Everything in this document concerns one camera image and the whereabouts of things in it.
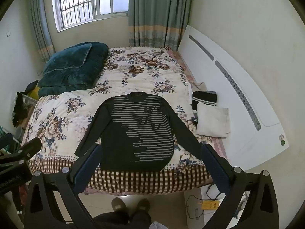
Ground white plastic basket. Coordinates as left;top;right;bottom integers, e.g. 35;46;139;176
21;94;38;108

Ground teal pillow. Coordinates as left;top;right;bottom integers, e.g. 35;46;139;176
43;43;93;75

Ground teal quilt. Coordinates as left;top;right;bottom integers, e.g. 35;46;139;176
38;42;109;97

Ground white headboard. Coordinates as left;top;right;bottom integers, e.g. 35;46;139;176
177;24;289;172

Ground pink checked bed sheet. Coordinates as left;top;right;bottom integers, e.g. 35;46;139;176
164;48;227;159

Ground green curtain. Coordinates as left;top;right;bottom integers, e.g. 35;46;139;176
27;0;56;64
128;0;194;52

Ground person's right shoe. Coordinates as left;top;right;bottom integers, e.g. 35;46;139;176
136;198;150;214

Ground person's dark trousers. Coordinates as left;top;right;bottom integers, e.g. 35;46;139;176
92;209;152;229

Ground yellow device with cable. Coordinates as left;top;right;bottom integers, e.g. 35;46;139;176
186;184;225;220

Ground dark hanging clothes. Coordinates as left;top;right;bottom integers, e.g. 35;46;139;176
12;92;31;127

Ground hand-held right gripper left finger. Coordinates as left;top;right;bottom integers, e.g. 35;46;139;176
22;144;103;229

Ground floral blanket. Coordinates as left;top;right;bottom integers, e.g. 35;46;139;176
20;46;213;195

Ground dark striped sweater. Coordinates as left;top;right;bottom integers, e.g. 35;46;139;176
75;92;205;172

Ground folded black white cloth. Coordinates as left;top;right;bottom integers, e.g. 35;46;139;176
192;91;218;124

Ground barred window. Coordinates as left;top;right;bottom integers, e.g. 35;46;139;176
52;0;130;32

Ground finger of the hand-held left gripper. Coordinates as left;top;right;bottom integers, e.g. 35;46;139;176
0;133;14;149
18;137;43;159

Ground yellow power strip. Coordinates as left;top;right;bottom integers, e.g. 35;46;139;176
201;200;220;210

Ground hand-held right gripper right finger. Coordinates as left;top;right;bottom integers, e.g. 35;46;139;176
201;144;280;229

